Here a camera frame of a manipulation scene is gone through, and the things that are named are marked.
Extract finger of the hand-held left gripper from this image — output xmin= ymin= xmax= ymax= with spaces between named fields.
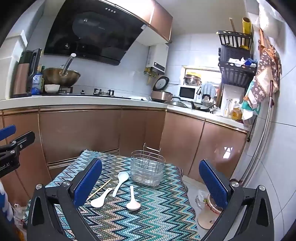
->
xmin=0 ymin=131 xmax=36 ymax=154
xmin=0 ymin=125 xmax=16 ymax=141

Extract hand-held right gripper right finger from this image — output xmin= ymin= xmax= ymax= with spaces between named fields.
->
xmin=199 ymin=159 xmax=275 ymax=241

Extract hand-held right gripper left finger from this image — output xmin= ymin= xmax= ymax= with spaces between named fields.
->
xmin=27 ymin=158 xmax=102 ymax=241

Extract white ceramic spoon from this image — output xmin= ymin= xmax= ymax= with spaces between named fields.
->
xmin=112 ymin=172 xmax=129 ymax=198
xmin=90 ymin=188 xmax=113 ymax=208
xmin=126 ymin=185 xmax=141 ymax=211

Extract wire utensil holder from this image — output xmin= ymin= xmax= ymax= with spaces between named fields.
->
xmin=131 ymin=143 xmax=166 ymax=187

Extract person's left hand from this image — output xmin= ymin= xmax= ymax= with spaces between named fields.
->
xmin=0 ymin=179 xmax=12 ymax=223

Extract copper base cabinets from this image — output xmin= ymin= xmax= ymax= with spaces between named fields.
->
xmin=0 ymin=105 xmax=250 ymax=207

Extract blue and white packet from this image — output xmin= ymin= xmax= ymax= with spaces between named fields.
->
xmin=31 ymin=73 xmax=44 ymax=95

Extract plastic bag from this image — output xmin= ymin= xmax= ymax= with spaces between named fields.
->
xmin=11 ymin=203 xmax=27 ymax=241

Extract copper and black appliance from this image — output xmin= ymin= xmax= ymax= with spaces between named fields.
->
xmin=12 ymin=49 xmax=43 ymax=98

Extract small white bowl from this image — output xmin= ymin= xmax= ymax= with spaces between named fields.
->
xmin=44 ymin=84 xmax=61 ymax=93

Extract steel pipe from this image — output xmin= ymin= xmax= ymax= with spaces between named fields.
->
xmin=240 ymin=80 xmax=275 ymax=184

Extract zigzag patterned table cloth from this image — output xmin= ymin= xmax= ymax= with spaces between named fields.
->
xmin=24 ymin=149 xmax=201 ymax=241

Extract group of condiment bottles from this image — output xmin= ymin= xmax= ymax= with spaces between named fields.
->
xmin=223 ymin=98 xmax=244 ymax=121

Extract black gas stove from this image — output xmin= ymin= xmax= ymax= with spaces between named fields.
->
xmin=41 ymin=88 xmax=131 ymax=100

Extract glass pot lid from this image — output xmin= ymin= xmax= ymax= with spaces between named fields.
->
xmin=165 ymin=97 xmax=187 ymax=108

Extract blue towel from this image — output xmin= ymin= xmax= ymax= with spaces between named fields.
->
xmin=200 ymin=82 xmax=217 ymax=99

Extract white microwave oven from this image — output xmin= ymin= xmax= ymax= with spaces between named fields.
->
xmin=179 ymin=85 xmax=202 ymax=103

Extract copper rice cooker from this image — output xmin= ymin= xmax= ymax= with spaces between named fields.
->
xmin=151 ymin=76 xmax=174 ymax=103

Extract stacked steel bowls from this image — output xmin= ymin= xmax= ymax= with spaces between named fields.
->
xmin=184 ymin=72 xmax=203 ymax=86

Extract floral hanging cloth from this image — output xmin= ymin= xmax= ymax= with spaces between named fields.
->
xmin=240 ymin=28 xmax=283 ymax=117

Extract black dish rack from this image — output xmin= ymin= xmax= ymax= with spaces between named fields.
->
xmin=217 ymin=30 xmax=258 ymax=88

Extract black range hood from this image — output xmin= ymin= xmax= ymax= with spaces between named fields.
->
xmin=43 ymin=0 xmax=151 ymax=66

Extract white water heater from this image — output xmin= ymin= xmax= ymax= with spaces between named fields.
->
xmin=146 ymin=44 xmax=170 ymax=73

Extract yellow roll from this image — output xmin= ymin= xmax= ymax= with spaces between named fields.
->
xmin=242 ymin=17 xmax=253 ymax=49

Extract steel wok with handle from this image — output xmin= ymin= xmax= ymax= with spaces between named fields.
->
xmin=43 ymin=53 xmax=81 ymax=88

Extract copper wall cabinet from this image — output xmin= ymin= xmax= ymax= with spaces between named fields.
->
xmin=147 ymin=0 xmax=174 ymax=43

